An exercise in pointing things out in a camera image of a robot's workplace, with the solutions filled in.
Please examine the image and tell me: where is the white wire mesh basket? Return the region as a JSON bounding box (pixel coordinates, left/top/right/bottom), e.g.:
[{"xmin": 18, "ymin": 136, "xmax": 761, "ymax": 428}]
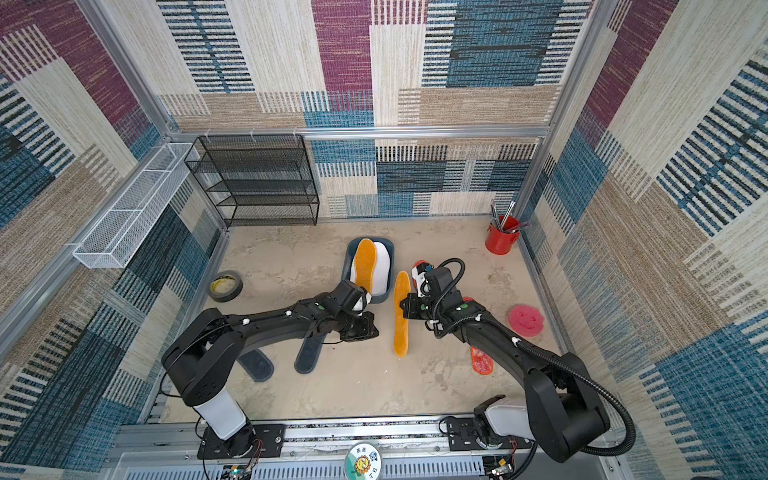
[{"xmin": 73, "ymin": 143, "xmax": 192, "ymax": 269}]

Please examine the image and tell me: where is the red patterned insole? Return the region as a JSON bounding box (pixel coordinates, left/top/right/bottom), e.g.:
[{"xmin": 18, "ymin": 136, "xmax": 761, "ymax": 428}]
[{"xmin": 470, "ymin": 347, "xmax": 494, "ymax": 375}]

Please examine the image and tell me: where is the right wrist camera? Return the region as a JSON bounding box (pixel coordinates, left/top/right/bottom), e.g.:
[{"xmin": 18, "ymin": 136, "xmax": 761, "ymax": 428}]
[{"xmin": 411, "ymin": 260, "xmax": 434, "ymax": 297}]

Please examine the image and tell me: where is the orange fleece insole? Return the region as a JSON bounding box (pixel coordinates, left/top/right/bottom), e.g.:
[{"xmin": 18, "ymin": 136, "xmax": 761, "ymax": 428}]
[
  {"xmin": 393, "ymin": 271, "xmax": 411, "ymax": 358},
  {"xmin": 352, "ymin": 238, "xmax": 376, "ymax": 294}
]

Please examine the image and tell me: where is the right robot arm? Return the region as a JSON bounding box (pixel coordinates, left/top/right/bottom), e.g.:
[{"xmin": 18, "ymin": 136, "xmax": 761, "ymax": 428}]
[{"xmin": 399, "ymin": 261, "xmax": 634, "ymax": 463}]

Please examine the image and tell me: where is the dark grey felt insole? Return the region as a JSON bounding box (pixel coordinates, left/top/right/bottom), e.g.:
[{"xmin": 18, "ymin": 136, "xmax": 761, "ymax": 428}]
[{"xmin": 294, "ymin": 335, "xmax": 326, "ymax": 375}]

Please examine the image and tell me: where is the black wire shelf rack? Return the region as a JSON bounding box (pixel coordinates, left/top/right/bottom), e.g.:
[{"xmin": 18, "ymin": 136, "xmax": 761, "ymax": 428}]
[{"xmin": 184, "ymin": 134, "xmax": 320, "ymax": 228}]

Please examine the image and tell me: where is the pink round sponge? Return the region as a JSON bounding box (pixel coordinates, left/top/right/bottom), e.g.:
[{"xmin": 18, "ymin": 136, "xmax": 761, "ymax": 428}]
[{"xmin": 507, "ymin": 304, "xmax": 545, "ymax": 338}]

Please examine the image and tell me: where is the round green sticker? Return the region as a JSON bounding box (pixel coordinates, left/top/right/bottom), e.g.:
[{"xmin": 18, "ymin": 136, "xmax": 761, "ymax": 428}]
[{"xmin": 344, "ymin": 442, "xmax": 383, "ymax": 480}]

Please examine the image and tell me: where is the red pen cup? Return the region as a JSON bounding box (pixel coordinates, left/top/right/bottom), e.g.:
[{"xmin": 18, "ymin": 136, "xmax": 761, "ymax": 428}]
[{"xmin": 485, "ymin": 200, "xmax": 531, "ymax": 256}]

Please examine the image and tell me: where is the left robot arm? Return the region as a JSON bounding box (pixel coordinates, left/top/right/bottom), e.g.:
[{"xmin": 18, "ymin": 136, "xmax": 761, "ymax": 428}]
[{"xmin": 162, "ymin": 280, "xmax": 378, "ymax": 441}]

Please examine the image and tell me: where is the roll of tape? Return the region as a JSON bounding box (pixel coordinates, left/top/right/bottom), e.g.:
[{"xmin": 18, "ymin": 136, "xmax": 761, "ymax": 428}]
[{"xmin": 207, "ymin": 270, "xmax": 243, "ymax": 303}]

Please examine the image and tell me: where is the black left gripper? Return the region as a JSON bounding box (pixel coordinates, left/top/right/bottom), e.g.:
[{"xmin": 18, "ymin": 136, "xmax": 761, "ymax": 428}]
[{"xmin": 336, "ymin": 313, "xmax": 385, "ymax": 343}]

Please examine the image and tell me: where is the teal plastic storage box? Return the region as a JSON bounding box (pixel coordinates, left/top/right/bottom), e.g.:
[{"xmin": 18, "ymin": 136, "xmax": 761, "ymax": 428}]
[{"xmin": 342, "ymin": 237, "xmax": 395, "ymax": 304}]

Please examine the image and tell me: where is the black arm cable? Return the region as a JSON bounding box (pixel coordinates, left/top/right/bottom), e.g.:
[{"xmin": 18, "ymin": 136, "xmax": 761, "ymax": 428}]
[{"xmin": 431, "ymin": 257, "xmax": 637, "ymax": 457}]

